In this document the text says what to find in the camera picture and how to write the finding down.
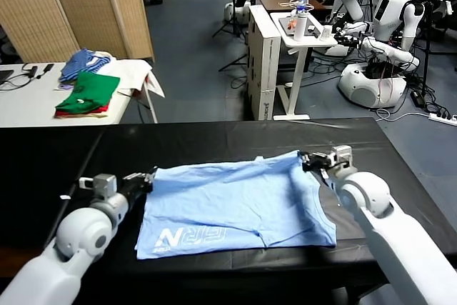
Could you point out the bamboo folding screen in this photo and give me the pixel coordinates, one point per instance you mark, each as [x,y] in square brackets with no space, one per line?
[71,5]

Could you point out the clear water bottle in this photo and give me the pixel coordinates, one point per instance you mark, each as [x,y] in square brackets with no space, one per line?
[301,5]

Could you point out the black table cover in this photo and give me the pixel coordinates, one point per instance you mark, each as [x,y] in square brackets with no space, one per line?
[89,155]

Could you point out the white side table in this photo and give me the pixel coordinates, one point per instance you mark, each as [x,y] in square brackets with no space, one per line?
[25,105]

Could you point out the white cylinder flask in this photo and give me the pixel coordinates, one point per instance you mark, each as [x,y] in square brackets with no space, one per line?
[300,27]

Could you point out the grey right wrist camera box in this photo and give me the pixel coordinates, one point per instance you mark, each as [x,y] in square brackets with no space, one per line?
[342,156]

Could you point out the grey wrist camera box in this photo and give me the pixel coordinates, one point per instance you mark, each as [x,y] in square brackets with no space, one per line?
[342,156]
[101,185]

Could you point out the small white cup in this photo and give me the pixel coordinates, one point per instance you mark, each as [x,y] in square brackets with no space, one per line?
[325,33]

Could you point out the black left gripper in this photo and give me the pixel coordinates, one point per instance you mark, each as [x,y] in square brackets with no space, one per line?
[135,186]

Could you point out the blue striped shirt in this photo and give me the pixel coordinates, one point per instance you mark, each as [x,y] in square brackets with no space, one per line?
[76,63]

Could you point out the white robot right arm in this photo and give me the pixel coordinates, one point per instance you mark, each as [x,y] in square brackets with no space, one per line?
[400,230]

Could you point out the small white robot base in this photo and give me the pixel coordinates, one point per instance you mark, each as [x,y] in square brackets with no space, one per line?
[235,13]

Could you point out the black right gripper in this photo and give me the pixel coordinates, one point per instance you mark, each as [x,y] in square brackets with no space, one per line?
[323,165]

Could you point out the light blue t-shirt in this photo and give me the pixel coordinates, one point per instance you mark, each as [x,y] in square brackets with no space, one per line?
[232,205]

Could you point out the black light stand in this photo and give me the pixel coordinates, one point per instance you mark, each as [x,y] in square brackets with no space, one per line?
[426,48]

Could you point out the tall white cardboard box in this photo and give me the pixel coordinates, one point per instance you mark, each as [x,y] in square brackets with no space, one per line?
[266,69]

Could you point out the purple card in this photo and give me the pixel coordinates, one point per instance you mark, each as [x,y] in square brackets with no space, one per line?
[64,86]

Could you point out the white power strip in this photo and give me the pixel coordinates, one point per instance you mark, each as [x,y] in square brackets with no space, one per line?
[442,117]

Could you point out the black tripod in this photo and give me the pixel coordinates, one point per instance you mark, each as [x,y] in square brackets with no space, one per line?
[233,15]

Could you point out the white humanoid robot with base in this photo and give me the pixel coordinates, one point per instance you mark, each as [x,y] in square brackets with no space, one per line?
[371,86]

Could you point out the white standing desk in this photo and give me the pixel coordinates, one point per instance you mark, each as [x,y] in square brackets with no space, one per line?
[303,62]

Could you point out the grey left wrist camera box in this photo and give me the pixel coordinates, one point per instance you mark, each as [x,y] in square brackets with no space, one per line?
[101,185]

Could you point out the folded green shirt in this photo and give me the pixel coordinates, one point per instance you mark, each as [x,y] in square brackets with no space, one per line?
[93,90]

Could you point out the folded red shirt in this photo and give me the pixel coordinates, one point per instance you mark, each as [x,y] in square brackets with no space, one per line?
[102,108]

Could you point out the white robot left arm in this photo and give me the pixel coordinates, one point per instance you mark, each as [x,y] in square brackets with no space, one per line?
[71,240]

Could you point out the white cloth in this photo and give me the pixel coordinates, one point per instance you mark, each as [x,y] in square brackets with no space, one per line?
[128,72]

